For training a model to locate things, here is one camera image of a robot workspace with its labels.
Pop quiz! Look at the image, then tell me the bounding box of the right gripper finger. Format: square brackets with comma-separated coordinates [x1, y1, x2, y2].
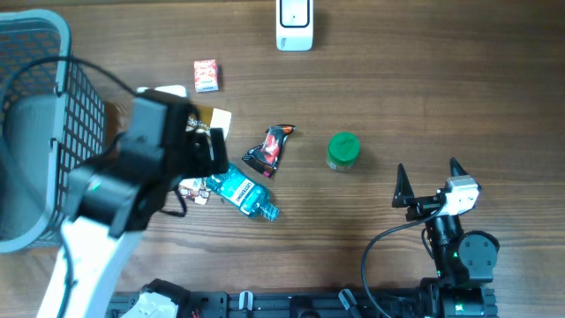
[449, 157, 468, 177]
[392, 163, 415, 208]

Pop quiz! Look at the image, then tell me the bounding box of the grey plastic mesh basket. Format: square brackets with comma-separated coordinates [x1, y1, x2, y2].
[1, 9, 107, 254]

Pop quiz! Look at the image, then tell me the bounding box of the right black cable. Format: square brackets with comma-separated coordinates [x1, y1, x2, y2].
[360, 203, 446, 318]

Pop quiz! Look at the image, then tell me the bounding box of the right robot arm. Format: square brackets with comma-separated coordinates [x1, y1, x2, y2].
[392, 158, 500, 317]

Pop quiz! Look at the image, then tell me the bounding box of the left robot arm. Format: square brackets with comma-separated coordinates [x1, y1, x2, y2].
[38, 90, 229, 317]

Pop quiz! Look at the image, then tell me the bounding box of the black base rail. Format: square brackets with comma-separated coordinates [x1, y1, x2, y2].
[104, 278, 499, 318]

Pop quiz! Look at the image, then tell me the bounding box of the left black cable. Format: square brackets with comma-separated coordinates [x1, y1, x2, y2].
[0, 56, 189, 218]

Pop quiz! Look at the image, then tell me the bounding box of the blue mouthwash bottle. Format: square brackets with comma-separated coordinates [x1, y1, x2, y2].
[206, 163, 280, 222]

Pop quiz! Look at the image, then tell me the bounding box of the black cable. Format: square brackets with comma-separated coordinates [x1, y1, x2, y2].
[360, 203, 446, 318]
[0, 56, 189, 218]

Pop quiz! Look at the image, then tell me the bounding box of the black red snack packet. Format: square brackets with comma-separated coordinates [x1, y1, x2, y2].
[242, 125, 296, 178]

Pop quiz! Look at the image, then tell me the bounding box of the brown white snack pouch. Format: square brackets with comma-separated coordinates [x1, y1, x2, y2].
[177, 106, 231, 205]

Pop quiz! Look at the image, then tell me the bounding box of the white barcode scanner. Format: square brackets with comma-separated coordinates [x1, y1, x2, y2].
[275, 0, 314, 51]

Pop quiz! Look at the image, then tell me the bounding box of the small red white carton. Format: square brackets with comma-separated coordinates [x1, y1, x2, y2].
[193, 59, 219, 93]

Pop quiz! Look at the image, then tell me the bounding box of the green lid jar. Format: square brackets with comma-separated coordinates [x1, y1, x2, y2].
[326, 132, 361, 170]

